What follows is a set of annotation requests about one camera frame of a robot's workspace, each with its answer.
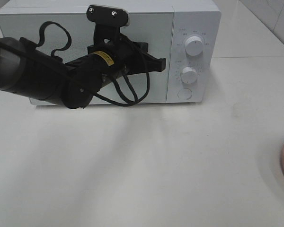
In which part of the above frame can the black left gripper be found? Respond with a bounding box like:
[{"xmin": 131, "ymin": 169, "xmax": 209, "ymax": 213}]
[{"xmin": 87, "ymin": 24, "xmax": 166, "ymax": 75}]

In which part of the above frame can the white microwave door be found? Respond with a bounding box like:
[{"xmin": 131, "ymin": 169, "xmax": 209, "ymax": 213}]
[{"xmin": 0, "ymin": 12, "xmax": 175, "ymax": 105}]

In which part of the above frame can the white microwave knob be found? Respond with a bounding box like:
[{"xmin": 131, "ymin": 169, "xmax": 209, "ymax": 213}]
[
  {"xmin": 180, "ymin": 66, "xmax": 198, "ymax": 84},
  {"xmin": 184, "ymin": 35, "xmax": 204, "ymax": 56}
]

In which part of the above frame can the round white door-release button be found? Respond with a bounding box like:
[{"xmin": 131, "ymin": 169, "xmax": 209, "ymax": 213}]
[{"xmin": 177, "ymin": 88, "xmax": 193, "ymax": 100}]

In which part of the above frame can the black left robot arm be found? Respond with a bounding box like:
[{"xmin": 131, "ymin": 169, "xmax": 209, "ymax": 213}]
[{"xmin": 0, "ymin": 21, "xmax": 166, "ymax": 109}]

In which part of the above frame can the white microwave oven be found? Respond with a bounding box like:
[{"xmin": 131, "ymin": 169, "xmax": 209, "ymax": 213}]
[{"xmin": 0, "ymin": 0, "xmax": 221, "ymax": 103}]

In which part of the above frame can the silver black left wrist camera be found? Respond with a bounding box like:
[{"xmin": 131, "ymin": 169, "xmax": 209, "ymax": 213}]
[{"xmin": 86, "ymin": 5, "xmax": 130, "ymax": 27}]

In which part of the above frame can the black left camera cable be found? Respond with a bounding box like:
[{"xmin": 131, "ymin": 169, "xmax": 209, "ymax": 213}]
[{"xmin": 36, "ymin": 21, "xmax": 150, "ymax": 107}]

